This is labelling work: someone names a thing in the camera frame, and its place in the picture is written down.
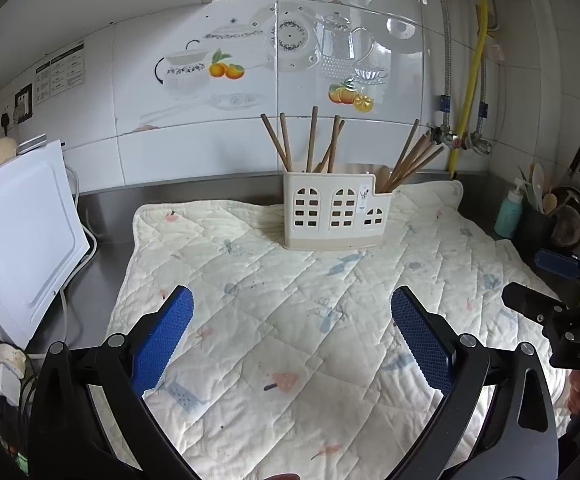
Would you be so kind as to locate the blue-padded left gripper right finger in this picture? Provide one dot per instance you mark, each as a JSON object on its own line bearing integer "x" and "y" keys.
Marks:
{"x": 563, "y": 266}

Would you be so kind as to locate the black utensil pot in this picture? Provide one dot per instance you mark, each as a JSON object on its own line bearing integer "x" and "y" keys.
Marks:
{"x": 558, "y": 231}

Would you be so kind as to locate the long diagonal wooden chopstick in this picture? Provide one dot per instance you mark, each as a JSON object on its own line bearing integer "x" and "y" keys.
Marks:
{"x": 322, "y": 165}

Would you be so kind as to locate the teal soap bottle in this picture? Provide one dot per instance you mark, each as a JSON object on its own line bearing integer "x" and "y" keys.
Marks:
{"x": 510, "y": 210}

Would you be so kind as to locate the person's right hand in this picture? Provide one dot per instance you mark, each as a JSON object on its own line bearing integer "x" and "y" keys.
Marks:
{"x": 574, "y": 394}

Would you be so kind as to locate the metal water valve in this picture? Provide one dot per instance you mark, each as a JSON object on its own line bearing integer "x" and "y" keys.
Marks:
{"x": 472, "y": 141}

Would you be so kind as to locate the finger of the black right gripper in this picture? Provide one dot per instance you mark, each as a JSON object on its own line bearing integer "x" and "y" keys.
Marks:
{"x": 535, "y": 306}

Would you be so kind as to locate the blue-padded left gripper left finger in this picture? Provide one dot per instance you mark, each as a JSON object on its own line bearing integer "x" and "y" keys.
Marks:
{"x": 66, "y": 438}

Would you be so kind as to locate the white house-shaped utensil holder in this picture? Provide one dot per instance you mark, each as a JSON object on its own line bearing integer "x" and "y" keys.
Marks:
{"x": 333, "y": 212}

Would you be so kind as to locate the white appliance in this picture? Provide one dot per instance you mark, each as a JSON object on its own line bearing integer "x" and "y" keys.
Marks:
{"x": 41, "y": 239}

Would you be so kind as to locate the white quilted mat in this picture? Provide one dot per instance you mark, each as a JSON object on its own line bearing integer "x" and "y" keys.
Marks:
{"x": 291, "y": 362}

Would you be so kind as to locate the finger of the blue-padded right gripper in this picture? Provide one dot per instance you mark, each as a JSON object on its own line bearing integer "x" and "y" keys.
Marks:
{"x": 518, "y": 438}

